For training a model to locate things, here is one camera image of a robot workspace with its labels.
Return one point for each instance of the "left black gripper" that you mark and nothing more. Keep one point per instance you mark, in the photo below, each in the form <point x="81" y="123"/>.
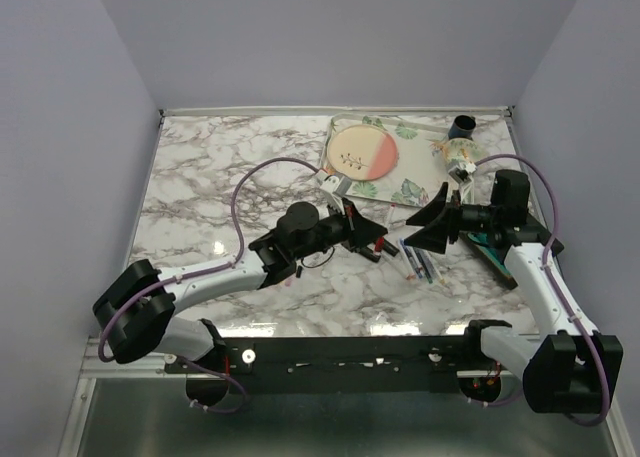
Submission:
<point x="357" y="231"/>

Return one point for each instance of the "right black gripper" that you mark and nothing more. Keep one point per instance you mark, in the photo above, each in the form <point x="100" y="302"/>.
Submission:
<point x="441" y="220"/>

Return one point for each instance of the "green highlighter black body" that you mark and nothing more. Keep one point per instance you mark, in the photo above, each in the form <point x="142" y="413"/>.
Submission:
<point x="371" y="255"/>

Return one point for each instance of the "orange highlighter black body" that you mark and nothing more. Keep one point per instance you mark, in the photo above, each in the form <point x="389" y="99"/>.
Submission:
<point x="383" y="245"/>

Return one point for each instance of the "blue pen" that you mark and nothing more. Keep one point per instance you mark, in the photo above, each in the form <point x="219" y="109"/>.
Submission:
<point x="414" y="262"/>

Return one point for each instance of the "yellow capped marker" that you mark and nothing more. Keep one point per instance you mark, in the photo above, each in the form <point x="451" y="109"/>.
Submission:
<point x="435" y="268"/>

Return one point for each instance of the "red capped white pen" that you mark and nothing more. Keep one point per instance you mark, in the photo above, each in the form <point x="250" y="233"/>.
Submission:
<point x="407" y="259"/>

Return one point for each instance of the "teal acrylic marker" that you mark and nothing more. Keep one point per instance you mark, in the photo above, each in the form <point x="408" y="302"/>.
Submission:
<point x="422" y="258"/>

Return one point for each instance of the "pink capped white pen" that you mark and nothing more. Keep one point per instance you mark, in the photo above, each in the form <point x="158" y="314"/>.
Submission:
<point x="398" y="267"/>

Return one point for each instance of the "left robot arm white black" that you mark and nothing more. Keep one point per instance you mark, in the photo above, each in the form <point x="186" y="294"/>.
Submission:
<point x="138" y="313"/>

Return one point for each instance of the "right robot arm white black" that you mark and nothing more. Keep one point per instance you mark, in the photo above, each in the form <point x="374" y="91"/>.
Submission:
<point x="550" y="302"/>

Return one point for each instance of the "dark framed teal tray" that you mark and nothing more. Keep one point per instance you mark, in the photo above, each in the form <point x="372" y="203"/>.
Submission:
<point x="493" y="257"/>

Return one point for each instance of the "floral ceramic bowl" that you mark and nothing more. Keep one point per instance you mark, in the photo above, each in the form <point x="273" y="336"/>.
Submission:
<point x="461" y="154"/>

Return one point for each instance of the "floral rectangular tray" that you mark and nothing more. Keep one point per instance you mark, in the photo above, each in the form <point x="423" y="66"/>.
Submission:
<point x="420" y="169"/>

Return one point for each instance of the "cream and pink plate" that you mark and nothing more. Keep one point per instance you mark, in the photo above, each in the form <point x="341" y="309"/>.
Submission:
<point x="362" y="152"/>

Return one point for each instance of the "dark blue cup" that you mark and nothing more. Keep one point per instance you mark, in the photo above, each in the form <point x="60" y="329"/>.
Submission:
<point x="462" y="127"/>

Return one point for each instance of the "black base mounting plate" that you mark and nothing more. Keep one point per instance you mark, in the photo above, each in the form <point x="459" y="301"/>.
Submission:
<point x="437" y="364"/>

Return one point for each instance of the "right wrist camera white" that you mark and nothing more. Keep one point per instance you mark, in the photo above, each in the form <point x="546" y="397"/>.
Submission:
<point x="462" y="173"/>

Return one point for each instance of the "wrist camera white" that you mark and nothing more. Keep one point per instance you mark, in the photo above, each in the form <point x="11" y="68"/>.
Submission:
<point x="462" y="173"/>
<point x="335" y="187"/>

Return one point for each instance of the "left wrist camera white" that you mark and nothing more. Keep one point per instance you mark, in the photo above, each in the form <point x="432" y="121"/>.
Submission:
<point x="335" y="187"/>

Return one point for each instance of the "aluminium front rail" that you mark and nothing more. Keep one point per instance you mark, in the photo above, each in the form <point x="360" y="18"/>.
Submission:
<point x="120" y="367"/>

